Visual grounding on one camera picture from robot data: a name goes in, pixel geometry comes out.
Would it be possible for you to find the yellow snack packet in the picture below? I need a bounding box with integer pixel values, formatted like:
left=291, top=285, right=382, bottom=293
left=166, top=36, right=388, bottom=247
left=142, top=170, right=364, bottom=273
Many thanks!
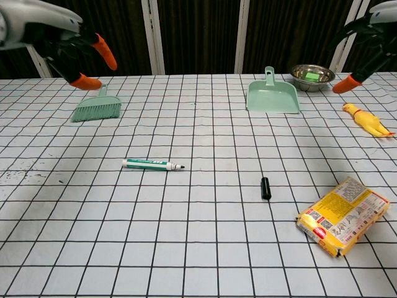
left=295, top=176, right=391, bottom=258

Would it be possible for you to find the white metal frame post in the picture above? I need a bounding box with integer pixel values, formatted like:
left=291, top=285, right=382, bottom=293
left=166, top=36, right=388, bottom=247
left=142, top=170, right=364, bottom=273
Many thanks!
left=26, top=45, right=52, bottom=78
left=329, top=0, right=372, bottom=73
left=141, top=0, right=166, bottom=76
left=234, top=0, right=251, bottom=75

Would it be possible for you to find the black marker cap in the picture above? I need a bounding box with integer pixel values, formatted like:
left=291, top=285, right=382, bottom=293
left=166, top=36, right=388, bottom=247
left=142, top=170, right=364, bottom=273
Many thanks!
left=260, top=176, right=273, bottom=201

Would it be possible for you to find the green plastic dustpan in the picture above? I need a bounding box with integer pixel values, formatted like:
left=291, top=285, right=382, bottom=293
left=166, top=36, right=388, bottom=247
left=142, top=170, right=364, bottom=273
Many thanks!
left=246, top=66, right=301, bottom=115

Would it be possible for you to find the yellow rubber chicken toy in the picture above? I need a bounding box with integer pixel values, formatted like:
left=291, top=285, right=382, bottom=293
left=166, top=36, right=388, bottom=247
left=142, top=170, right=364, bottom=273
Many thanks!
left=342, top=102, right=396, bottom=138

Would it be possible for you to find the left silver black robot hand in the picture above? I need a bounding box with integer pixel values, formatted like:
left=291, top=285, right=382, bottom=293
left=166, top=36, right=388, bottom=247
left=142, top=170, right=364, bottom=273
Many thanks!
left=0, top=0, right=118, bottom=91

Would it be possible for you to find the green hand brush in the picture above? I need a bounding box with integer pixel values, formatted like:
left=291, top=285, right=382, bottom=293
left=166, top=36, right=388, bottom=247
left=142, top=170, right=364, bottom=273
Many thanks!
left=71, top=83, right=122, bottom=123

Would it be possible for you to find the green white marker body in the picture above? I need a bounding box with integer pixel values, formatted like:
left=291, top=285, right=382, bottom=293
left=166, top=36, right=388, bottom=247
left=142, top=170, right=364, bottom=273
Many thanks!
left=122, top=158, right=186, bottom=173

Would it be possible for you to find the stainless steel bowl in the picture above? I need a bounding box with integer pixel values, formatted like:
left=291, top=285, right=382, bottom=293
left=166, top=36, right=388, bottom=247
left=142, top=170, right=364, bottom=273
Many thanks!
left=290, top=64, right=337, bottom=93

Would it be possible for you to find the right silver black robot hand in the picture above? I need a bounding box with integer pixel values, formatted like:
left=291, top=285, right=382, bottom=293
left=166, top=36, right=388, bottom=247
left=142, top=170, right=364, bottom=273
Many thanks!
left=332, top=1, right=397, bottom=94

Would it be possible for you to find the white black checkered tablecloth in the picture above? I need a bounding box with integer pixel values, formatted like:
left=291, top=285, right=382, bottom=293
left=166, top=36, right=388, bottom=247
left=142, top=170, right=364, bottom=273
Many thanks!
left=0, top=73, right=397, bottom=298

